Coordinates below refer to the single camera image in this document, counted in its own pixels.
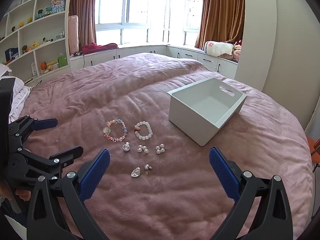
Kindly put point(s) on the bay window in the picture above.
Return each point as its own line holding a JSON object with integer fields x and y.
{"x": 140, "y": 10}

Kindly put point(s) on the pink fleece blanket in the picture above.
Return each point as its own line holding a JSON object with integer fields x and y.
{"x": 155, "y": 200}

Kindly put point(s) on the red cloth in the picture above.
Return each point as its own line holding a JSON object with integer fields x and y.
{"x": 100, "y": 47}

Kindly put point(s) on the white quilt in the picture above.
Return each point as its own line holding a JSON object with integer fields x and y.
{"x": 18, "y": 92}

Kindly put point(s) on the blue box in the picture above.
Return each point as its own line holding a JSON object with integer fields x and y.
{"x": 11, "y": 53}

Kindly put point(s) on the pink tower appliance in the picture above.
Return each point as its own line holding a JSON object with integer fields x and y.
{"x": 73, "y": 35}

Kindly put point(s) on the person's left hand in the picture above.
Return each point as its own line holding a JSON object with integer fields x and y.
{"x": 23, "y": 195}

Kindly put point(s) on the pearl cluster earrings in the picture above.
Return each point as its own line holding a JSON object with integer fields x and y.
{"x": 159, "y": 150}
{"x": 142, "y": 150}

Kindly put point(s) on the brown curtain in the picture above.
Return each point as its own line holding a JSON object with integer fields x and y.
{"x": 82, "y": 10}
{"x": 220, "y": 12}

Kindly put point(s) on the small pearl stud earring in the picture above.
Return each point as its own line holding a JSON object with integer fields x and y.
{"x": 147, "y": 166}

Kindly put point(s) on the orange chair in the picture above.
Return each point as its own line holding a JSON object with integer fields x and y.
{"x": 312, "y": 143}

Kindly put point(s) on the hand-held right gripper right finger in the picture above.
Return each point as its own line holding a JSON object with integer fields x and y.
{"x": 223, "y": 176}

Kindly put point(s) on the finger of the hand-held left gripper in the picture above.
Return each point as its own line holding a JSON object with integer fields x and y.
{"x": 47, "y": 124}
{"x": 67, "y": 156}

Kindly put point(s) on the white window seat cabinets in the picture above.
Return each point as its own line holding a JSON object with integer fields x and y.
{"x": 150, "y": 51}

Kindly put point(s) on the colourful flower decoration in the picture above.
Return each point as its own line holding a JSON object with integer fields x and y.
{"x": 57, "y": 3}

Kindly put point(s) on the white wall shelf unit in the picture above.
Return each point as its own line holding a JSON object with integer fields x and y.
{"x": 27, "y": 36}

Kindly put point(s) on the green toy box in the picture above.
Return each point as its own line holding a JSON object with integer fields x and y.
{"x": 62, "y": 60}

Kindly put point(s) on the teal figurines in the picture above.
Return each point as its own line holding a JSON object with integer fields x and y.
{"x": 43, "y": 13}

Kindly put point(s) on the white rolled plush pillow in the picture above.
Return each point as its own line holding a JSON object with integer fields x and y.
{"x": 218, "y": 48}

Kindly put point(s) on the white storage box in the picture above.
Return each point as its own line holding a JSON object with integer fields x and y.
{"x": 200, "y": 115}

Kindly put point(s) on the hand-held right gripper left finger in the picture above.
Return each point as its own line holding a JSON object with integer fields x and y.
{"x": 95, "y": 177}

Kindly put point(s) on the silver heart earring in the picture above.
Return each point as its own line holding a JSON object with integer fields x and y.
{"x": 126, "y": 147}
{"x": 136, "y": 172}

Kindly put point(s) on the pink and red plush toys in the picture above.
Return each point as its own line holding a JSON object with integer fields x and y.
{"x": 237, "y": 51}

